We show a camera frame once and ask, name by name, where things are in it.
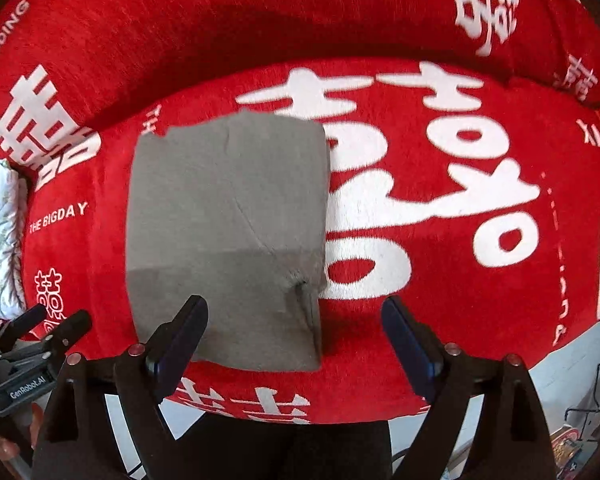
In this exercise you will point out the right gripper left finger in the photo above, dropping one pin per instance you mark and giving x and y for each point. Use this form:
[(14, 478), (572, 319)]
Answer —
[(76, 440)]

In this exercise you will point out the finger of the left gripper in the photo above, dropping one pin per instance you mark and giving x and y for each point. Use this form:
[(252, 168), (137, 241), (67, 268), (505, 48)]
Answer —
[(13, 330), (57, 342)]

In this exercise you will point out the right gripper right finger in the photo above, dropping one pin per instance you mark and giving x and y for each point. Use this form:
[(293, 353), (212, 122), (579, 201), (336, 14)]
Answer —
[(511, 440)]

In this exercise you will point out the grey t-shirt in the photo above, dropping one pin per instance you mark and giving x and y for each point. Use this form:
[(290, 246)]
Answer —
[(234, 211)]

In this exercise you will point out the left hand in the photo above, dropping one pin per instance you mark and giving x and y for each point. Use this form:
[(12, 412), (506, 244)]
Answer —
[(23, 440)]

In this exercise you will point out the red wedding blanket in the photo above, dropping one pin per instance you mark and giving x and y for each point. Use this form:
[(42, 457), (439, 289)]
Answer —
[(477, 203)]

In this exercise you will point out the red wedding pillow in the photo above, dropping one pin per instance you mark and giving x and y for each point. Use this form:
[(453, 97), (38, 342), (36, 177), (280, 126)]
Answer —
[(114, 56)]

